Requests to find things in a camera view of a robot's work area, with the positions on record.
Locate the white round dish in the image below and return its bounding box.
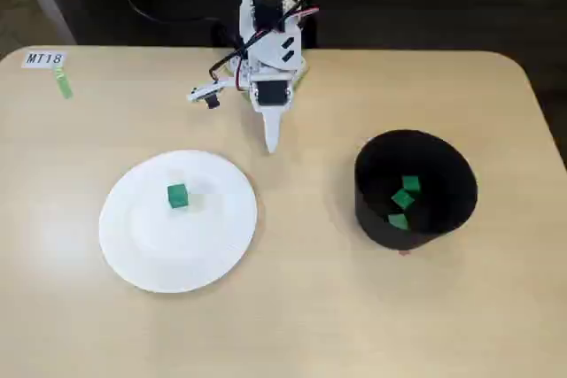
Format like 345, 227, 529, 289
97, 149, 259, 295

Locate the black round pot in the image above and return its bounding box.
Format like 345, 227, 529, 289
353, 128, 479, 251

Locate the red black servo wire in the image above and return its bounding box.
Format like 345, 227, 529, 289
208, 27, 268, 88

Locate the green tape strip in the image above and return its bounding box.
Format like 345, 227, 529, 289
51, 64, 74, 99

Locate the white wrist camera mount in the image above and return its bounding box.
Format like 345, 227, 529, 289
186, 80, 232, 111

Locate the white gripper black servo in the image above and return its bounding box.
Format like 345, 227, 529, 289
246, 78, 296, 155

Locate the white MT18 label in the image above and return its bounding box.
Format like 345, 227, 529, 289
20, 50, 66, 69

